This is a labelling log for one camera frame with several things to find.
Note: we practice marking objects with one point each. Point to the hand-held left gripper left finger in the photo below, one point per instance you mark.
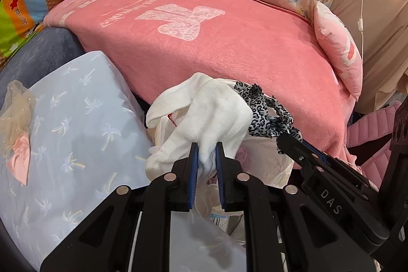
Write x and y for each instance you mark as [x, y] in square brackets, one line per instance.
[193, 176]

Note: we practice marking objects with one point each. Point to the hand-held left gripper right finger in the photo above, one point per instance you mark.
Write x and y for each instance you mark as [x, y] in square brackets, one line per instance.
[220, 176]

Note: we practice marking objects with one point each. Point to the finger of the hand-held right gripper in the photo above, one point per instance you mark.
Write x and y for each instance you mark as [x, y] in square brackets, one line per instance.
[293, 151]
[315, 152]

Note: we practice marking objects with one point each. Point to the bin with white plastic liner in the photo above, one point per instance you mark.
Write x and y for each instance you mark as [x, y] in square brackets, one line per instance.
[271, 166]

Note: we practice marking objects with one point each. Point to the leopard print cloth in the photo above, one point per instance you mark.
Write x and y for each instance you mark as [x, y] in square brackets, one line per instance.
[255, 106]

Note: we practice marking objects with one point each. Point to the dark red lace cloth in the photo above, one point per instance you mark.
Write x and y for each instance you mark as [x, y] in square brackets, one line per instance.
[173, 119]

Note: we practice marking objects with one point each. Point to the white cloth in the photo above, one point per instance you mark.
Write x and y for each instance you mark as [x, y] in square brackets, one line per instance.
[210, 112]

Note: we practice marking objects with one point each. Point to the pink quilted cloth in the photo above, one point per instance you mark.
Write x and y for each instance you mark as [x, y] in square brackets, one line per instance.
[366, 128]

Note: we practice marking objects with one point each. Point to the small pink pillow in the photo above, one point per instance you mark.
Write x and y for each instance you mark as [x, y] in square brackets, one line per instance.
[341, 49]

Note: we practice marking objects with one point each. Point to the pink blanket with white print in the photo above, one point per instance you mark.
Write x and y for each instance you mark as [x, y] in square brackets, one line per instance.
[223, 52]

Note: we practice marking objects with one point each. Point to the light blue palm-print cloth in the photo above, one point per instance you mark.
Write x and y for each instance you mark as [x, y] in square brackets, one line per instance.
[79, 131]

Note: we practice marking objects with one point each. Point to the light pink cloth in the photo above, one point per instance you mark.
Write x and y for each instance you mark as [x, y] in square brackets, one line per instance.
[20, 160]

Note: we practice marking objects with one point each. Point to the beige sheer mesh cloth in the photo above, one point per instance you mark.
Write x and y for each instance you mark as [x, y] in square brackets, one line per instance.
[16, 112]

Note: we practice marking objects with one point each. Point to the blue grey sofa cushion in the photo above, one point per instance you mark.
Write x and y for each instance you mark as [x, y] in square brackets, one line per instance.
[41, 55]

